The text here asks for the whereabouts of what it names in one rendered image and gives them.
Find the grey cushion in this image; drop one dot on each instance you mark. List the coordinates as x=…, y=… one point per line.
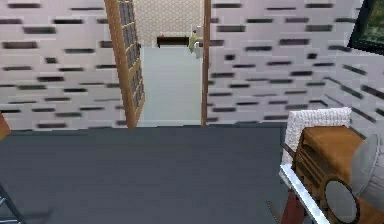
x=370, y=170

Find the green house plant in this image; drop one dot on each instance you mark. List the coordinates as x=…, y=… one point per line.
x=192, y=45

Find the dark low table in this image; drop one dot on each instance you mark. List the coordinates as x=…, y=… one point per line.
x=172, y=41

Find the wooden room door with panes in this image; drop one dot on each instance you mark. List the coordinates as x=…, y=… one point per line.
x=128, y=63

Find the white woven basket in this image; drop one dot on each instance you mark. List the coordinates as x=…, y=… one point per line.
x=313, y=120

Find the brown wooden furniture corner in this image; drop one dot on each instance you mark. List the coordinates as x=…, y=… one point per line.
x=3, y=128

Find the dark metal frame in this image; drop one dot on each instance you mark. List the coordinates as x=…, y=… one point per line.
x=8, y=205

